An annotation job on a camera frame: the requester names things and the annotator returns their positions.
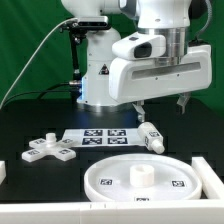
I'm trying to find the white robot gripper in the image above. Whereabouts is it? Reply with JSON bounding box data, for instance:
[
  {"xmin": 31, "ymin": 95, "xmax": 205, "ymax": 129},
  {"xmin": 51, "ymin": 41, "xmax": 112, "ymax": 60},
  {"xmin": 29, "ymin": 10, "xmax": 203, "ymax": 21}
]
[{"xmin": 109, "ymin": 45, "xmax": 212, "ymax": 123}]

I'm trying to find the white round table top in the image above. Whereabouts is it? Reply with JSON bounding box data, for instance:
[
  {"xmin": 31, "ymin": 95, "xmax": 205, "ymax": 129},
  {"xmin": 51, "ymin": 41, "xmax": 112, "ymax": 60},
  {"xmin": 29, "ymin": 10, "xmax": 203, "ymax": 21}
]
[{"xmin": 84, "ymin": 154, "xmax": 202, "ymax": 202}]

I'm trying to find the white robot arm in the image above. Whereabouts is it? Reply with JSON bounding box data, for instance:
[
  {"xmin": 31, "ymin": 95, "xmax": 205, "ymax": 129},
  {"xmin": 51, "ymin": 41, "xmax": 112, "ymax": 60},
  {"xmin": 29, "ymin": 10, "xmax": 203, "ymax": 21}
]
[{"xmin": 61, "ymin": 0, "xmax": 212, "ymax": 118}]

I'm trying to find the white marker sheet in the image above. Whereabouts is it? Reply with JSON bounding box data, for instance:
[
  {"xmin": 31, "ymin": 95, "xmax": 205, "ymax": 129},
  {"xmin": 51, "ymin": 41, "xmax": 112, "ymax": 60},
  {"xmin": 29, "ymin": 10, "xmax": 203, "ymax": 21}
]
[{"xmin": 62, "ymin": 128, "xmax": 144, "ymax": 147}]

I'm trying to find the white right fence bar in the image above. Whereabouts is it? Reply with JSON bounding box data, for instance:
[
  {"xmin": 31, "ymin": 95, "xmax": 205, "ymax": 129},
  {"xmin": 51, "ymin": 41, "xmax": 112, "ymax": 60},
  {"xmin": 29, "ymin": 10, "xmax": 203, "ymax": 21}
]
[{"xmin": 192, "ymin": 157, "xmax": 224, "ymax": 200}]

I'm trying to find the white fence bar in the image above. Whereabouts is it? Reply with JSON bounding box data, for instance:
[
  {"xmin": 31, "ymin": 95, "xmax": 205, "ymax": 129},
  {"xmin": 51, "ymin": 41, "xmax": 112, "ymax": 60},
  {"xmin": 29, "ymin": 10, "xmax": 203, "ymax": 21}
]
[
  {"xmin": 192, "ymin": 157, "xmax": 224, "ymax": 200},
  {"xmin": 0, "ymin": 199, "xmax": 224, "ymax": 224}
]

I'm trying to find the white front fence bar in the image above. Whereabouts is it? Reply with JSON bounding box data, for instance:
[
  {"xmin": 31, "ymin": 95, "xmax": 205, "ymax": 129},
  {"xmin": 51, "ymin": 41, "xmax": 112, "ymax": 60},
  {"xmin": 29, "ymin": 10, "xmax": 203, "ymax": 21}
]
[{"xmin": 0, "ymin": 199, "xmax": 224, "ymax": 224}]

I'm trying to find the white cross-shaped table base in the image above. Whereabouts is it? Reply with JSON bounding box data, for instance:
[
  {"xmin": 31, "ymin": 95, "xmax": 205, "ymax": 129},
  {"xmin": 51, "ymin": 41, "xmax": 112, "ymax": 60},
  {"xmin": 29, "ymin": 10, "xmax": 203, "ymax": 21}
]
[{"xmin": 22, "ymin": 133, "xmax": 76, "ymax": 162}]

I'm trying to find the white left fence block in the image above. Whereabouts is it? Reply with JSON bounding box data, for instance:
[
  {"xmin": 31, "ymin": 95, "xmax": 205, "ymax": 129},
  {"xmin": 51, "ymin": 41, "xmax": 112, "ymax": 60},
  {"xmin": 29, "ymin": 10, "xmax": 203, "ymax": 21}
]
[{"xmin": 0, "ymin": 161, "xmax": 6, "ymax": 185}]

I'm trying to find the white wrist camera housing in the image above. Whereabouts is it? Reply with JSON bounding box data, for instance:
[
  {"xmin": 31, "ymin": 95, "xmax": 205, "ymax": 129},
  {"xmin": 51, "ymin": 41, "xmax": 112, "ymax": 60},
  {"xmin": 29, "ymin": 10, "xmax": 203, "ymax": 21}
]
[{"xmin": 112, "ymin": 32, "xmax": 166, "ymax": 61}]

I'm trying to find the black camera on stand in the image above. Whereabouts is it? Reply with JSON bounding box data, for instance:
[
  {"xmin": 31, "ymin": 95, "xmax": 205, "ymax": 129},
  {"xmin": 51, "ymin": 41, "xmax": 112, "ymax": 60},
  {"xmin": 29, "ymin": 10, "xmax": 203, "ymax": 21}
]
[{"xmin": 59, "ymin": 16, "xmax": 111, "ymax": 99}]

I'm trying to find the black cable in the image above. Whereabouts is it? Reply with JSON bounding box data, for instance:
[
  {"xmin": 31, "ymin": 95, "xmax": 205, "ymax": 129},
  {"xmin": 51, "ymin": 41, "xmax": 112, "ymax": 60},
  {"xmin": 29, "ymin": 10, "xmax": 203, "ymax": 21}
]
[{"xmin": 2, "ymin": 83, "xmax": 83, "ymax": 104}]

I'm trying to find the grey cable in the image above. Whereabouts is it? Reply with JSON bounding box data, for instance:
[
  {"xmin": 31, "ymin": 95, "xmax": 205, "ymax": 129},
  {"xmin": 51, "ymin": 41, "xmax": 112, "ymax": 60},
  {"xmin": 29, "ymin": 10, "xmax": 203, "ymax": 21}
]
[{"xmin": 0, "ymin": 17, "xmax": 78, "ymax": 109}]

